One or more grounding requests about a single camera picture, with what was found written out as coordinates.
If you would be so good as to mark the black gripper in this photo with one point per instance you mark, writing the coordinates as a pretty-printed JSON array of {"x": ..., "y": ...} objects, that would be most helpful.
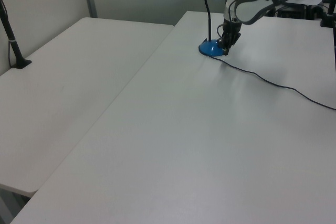
[{"x": 231, "y": 31}]

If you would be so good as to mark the black equipment box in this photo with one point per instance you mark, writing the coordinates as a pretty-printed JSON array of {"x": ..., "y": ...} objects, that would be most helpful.
[{"x": 292, "y": 11}]

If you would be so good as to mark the black camera stand with clamp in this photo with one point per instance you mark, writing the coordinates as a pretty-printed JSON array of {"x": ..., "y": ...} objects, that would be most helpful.
[
  {"x": 11, "y": 43},
  {"x": 328, "y": 18}
]

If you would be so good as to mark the blue gooseneck desk lamp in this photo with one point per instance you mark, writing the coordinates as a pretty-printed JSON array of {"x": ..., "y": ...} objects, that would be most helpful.
[{"x": 208, "y": 47}]

